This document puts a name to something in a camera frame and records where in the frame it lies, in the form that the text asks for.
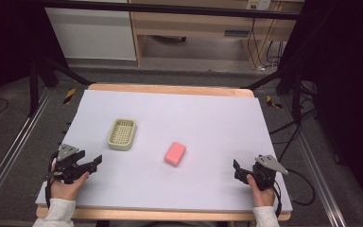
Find white power strip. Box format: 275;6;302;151
246;0;271;10

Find wooden table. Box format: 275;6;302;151
35;82;292;222

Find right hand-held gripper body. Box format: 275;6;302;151
248;153;289;192

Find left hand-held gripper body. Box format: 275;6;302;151
45;143;87;185

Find black curtain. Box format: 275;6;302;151
283;0;363;209
0;0;61;108

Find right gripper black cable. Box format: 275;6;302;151
272;168;317;219

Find person's right hand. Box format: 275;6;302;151
246;174;277;208

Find beige slotted soap dish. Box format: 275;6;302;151
107;117;138;151

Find white cabinet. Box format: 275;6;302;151
44;7;137;61

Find black metal crossbar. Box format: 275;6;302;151
40;0;301;21

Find light wooden desk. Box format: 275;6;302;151
128;0;301;69

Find black metal stand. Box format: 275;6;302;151
27;55;95;118
239;61;317;126

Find metal floor rail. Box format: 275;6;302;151
0;86;55;219
280;94;345;227

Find yellow black striped marker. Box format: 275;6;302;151
266;95;284;110
62;87;77;105

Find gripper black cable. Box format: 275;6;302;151
44;150;61;210
272;168;317;219

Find white foam mat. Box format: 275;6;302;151
35;89;294;213

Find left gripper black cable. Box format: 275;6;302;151
44;150;61;210

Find hanging desk cables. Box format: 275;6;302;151
246;17;285;71

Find pink soap bar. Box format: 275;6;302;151
164;141;187;167

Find black floor cables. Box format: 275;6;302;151
268;80;320;163

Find person's left hand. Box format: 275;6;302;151
49;171;91;201

